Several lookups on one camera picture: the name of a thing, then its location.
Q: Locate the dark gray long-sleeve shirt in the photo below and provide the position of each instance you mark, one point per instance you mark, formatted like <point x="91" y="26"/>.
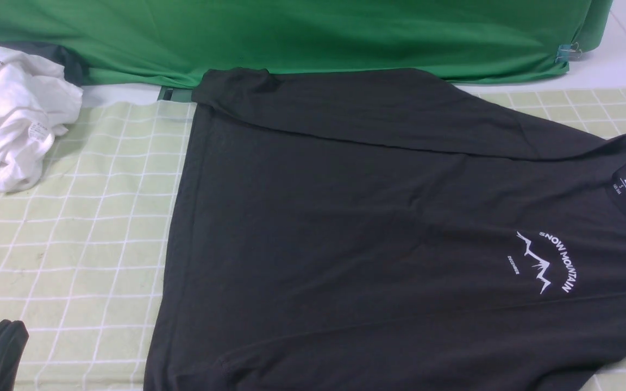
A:
<point x="384" y="230"/>

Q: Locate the blue binder clip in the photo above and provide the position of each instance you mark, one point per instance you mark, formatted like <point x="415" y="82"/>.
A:
<point x="568" y="53"/>

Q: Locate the green metal table frame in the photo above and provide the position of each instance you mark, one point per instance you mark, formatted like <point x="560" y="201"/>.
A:
<point x="175" y="94"/>

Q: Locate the green backdrop cloth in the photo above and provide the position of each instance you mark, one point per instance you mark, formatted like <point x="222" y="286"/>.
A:
<point x="172" y="43"/>

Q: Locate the crumpled white shirt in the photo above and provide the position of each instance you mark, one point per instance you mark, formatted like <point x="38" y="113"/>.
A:
<point x="40" y="95"/>

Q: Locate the light green checkered tablecloth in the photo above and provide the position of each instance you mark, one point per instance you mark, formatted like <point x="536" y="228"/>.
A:
<point x="83" y="252"/>

